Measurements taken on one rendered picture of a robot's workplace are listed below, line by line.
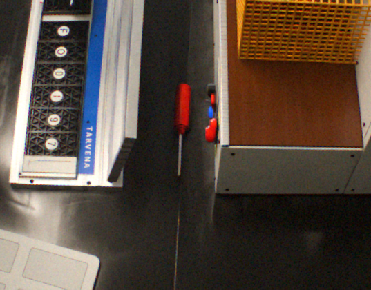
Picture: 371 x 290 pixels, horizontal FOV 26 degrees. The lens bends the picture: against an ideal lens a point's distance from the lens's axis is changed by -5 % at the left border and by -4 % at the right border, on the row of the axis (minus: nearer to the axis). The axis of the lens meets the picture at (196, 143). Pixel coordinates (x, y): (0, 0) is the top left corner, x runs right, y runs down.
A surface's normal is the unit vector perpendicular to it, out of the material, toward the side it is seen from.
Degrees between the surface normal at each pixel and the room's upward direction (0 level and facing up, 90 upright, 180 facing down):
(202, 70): 0
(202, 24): 0
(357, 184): 90
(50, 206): 0
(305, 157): 90
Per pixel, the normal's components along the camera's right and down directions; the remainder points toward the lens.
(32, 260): 0.03, -0.44
